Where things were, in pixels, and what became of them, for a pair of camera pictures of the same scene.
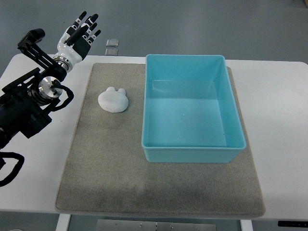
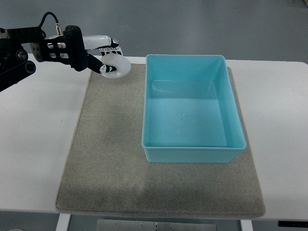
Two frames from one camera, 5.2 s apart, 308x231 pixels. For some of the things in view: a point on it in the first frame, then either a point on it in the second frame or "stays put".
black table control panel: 296,224 stays put
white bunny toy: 113,101 to 120,63
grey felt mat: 106,170 stays put
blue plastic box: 189,111 stays put
